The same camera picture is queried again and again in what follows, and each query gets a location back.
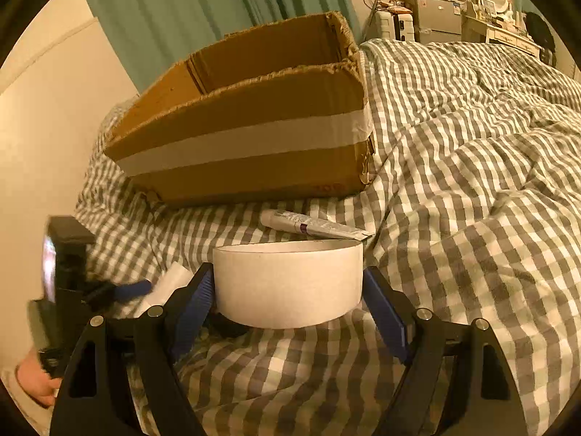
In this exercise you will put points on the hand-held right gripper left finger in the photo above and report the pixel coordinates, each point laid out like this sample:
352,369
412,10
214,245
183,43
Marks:
196,304

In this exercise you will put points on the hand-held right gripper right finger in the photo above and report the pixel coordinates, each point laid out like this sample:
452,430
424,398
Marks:
385,309

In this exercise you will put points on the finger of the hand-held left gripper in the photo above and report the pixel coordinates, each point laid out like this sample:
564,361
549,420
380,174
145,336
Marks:
129,289

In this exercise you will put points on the white tape roll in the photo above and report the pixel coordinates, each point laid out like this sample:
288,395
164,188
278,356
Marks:
288,284

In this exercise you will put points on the cardboard box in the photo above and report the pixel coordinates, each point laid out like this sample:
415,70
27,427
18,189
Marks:
254,127

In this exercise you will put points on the person's left hand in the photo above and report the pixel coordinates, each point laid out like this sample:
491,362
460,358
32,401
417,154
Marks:
36,379

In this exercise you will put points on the white paper packet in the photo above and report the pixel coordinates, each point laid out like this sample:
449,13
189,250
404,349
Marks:
167,288

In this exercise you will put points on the checkered blanket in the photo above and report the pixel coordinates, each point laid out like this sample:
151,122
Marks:
408,218

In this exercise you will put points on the white squeeze tube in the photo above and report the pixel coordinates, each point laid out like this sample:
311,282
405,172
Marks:
313,225

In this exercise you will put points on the white suitcase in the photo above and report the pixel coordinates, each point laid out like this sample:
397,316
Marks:
392,25

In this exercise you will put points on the green curtain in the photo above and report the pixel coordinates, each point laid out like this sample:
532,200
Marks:
213,13

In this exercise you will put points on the grey cabinet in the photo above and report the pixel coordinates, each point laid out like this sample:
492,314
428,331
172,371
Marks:
438,19

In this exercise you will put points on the white dressing table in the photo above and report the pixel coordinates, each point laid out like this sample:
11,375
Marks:
506,32

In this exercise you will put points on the black bag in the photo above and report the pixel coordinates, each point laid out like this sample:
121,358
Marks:
540,32

